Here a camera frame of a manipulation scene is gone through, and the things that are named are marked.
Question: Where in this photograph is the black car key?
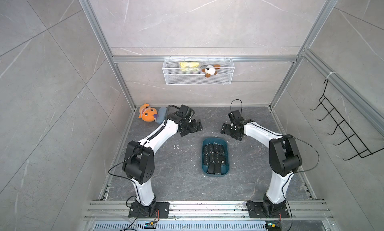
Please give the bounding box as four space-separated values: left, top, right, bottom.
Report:
207 162 216 175
218 145 225 155
215 153 221 164
203 155 210 166
209 153 216 163
207 143 215 153
203 145 210 155
214 143 220 153
214 163 222 176
220 155 227 165

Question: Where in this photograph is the teal storage tray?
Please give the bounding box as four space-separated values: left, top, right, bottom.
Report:
202 137 230 177

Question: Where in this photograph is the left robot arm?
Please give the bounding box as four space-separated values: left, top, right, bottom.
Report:
122 105 203 208

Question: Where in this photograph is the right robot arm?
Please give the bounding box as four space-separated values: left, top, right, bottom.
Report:
221 110 303 216

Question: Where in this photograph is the blue glasses case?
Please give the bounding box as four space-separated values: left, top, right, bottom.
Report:
156 107 167 124

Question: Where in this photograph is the orange plush toy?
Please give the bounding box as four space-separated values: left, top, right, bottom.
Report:
139 103 158 122

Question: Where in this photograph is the brown white plush dog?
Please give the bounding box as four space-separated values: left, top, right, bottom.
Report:
202 64 221 78

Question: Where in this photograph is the white wire basket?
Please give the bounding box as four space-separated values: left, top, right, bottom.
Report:
162 57 235 85

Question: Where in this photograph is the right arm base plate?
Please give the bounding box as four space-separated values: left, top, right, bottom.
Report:
246 201 290 219

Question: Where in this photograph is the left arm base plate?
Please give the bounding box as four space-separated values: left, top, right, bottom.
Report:
129 202 170 219

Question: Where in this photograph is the black wall hook rack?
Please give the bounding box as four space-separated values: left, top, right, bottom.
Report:
310 79 384 161

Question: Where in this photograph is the aluminium mounting rail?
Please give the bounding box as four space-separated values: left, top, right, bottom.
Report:
82 200 334 221

